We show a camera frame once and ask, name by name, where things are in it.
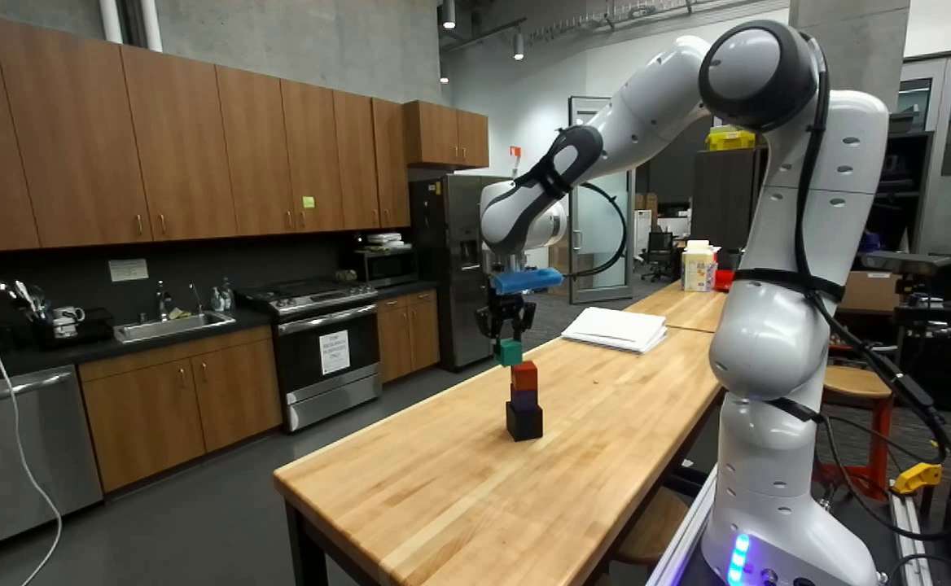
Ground black metal table frame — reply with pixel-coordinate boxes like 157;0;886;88
280;500;391;586

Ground silver kettle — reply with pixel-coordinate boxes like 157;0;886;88
44;303;87;343

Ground white plastic jug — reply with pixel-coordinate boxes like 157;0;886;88
680;239;724;297

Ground narrow brown base cabinet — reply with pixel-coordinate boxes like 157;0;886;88
375;288;444;388

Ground stainless steel fridge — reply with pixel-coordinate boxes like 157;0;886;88
407;172;500;376

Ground white power cable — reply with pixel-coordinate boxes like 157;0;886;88
0;312;68;586

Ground black tall cabinet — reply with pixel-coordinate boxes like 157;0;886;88
690;148;769;262

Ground small brown wall cabinet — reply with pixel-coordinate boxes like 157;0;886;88
401;98;492;172

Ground steel kitchen sink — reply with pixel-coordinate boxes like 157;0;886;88
110;309;242;348

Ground stainless steel dishwasher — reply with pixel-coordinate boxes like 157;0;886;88
0;361;106;565

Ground cardboard box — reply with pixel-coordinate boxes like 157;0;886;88
836;268;902;321

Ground yellow bag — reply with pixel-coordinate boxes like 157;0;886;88
705;121;761;157

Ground black microwave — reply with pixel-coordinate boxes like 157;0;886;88
348;230;419;291

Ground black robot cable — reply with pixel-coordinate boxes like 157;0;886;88
787;29;951;548

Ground orange square block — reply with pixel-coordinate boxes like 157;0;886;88
512;360;541;399

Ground brown wooden wall cabinets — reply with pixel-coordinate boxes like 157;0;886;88
0;9;413;258

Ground wooden stool orange legs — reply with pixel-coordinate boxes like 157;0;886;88
815;361;898;504

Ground black square block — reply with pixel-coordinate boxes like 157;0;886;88
500;402;546;442

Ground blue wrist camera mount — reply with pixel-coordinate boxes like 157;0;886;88
487;264;567;301

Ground stainless steel oven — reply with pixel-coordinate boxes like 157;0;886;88
265;278;383;437

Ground white wall paper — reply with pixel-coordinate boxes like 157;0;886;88
105;258;152;288

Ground white paper stack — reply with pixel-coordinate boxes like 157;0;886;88
556;303;670;360

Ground white metal mount frame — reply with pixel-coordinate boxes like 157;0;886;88
645;465;719;586

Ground yellow hand tool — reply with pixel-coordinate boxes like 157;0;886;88
890;461;948;500

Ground black forearm cable loop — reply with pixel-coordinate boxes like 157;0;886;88
570;177;636;288

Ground glass door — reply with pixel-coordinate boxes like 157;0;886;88
565;90;639;309

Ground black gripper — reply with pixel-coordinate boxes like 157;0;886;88
472;291;541;365

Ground wide brown base cabinet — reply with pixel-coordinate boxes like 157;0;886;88
76;324;284;500

